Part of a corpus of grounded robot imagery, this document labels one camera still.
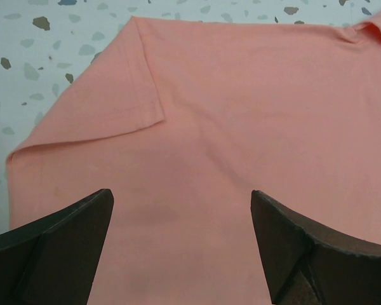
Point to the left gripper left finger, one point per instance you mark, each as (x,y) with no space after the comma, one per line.
(53,260)

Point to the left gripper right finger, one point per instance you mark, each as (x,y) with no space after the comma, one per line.
(306,262)

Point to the salmon pink t-shirt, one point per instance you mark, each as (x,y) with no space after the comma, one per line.
(181,121)

